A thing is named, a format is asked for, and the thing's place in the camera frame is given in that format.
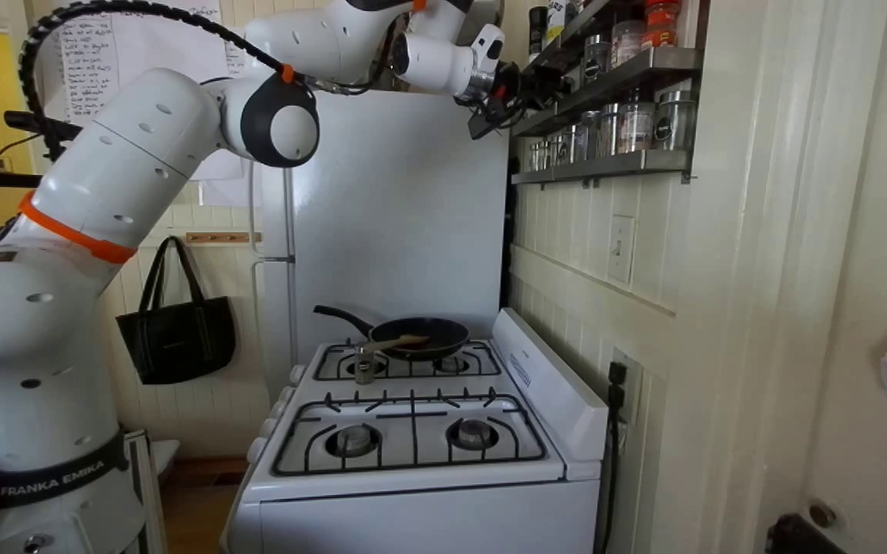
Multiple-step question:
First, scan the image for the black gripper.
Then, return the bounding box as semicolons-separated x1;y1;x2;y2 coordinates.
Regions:
490;59;559;119

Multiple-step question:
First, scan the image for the black stove grate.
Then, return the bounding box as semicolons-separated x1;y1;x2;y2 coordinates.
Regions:
309;336;504;384
271;390;551;478

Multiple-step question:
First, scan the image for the white gas stove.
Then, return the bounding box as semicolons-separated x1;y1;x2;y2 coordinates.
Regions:
220;304;613;554

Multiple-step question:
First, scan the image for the dark spice bottle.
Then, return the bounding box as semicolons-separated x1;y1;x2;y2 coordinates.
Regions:
527;4;551;57

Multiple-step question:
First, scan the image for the red spice container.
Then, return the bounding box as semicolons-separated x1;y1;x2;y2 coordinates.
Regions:
644;0;686;51

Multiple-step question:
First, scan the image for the white refrigerator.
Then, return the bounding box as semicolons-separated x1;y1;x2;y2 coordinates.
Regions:
245;91;515;393

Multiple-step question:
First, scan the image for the black frying pan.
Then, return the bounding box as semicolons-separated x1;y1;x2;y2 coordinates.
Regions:
312;302;475;362

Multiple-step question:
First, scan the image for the tan food piece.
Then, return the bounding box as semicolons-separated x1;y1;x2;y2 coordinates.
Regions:
385;331;435;354

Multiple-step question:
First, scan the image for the black tote bag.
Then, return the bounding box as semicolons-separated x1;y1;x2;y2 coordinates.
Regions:
113;235;241;388

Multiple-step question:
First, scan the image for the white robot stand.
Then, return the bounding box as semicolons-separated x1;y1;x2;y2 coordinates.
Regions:
119;428;180;554

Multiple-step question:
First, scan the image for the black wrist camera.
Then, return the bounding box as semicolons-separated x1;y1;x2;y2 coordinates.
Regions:
465;93;530;143

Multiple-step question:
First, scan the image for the metal wall spice rack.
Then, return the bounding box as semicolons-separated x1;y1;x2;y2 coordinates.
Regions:
509;0;712;192

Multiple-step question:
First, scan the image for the white switch plate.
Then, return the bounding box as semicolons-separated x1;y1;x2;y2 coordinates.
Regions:
603;211;640;291

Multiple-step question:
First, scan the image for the wooden hook rail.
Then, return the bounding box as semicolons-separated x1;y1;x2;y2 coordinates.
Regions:
180;228;264;249

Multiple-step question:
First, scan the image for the black power cord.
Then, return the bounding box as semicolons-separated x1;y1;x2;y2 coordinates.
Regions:
591;358;630;554

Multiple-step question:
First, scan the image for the handwritten white wall paper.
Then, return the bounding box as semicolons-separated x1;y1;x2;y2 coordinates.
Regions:
26;4;262;211

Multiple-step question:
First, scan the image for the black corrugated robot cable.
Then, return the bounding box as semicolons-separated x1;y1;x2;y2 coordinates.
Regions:
15;0;297;127

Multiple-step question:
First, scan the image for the black camera on stand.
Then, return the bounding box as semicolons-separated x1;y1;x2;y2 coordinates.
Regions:
0;107;87;164

